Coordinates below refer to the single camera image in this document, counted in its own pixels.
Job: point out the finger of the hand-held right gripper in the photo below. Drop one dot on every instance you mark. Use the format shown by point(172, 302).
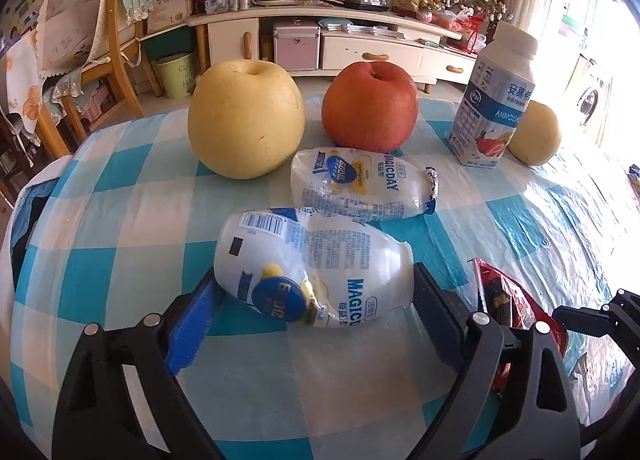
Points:
point(590, 322)

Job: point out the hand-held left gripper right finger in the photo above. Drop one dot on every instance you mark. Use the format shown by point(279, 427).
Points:
point(440, 320)

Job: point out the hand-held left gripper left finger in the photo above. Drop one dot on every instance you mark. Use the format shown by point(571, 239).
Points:
point(192, 330)

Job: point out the red snack packet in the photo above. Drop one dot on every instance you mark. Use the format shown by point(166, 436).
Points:
point(505, 295)

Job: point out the white yogurt pouch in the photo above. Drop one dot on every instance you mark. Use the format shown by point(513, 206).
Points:
point(340, 260)
point(360, 185)

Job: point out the blue checkered tablecloth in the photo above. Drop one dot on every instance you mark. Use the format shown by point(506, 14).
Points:
point(125, 230)

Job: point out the dark blue cloth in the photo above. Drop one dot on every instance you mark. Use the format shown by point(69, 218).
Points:
point(35, 230)

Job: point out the small yellow pear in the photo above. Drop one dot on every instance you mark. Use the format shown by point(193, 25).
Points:
point(537, 135)

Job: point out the large yellow pear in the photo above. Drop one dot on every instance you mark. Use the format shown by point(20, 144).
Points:
point(245, 120)

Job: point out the red apple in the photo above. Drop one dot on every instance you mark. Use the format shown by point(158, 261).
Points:
point(370, 105)

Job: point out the white yogurt drink bottle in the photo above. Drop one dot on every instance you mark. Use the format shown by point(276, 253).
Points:
point(492, 100)

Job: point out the white washing machine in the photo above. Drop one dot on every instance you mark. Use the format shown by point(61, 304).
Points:
point(592, 95)

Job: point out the pink plastic stool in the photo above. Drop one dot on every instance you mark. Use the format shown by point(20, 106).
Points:
point(96, 106)

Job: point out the pale green bin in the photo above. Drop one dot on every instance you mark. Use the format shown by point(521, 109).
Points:
point(176, 75)

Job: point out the wooden chair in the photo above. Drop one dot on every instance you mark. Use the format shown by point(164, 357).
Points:
point(120, 65)

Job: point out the cream television cabinet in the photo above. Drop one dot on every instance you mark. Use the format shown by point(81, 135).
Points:
point(350, 53)

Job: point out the red gift box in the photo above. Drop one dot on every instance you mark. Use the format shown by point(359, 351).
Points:
point(474, 33)

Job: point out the orange print tablecloth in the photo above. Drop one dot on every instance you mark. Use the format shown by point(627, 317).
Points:
point(22, 85)

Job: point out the pink metal case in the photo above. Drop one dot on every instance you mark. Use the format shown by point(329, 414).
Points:
point(296, 48)

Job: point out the stack of books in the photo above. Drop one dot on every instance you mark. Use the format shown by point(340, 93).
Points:
point(360, 28)

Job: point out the white carton box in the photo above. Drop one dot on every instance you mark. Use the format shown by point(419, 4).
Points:
point(167, 3)

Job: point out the white cardboard box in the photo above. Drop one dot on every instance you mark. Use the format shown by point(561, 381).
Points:
point(75, 20)

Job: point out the pack of small bottles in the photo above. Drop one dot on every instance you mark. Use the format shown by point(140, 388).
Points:
point(227, 0)

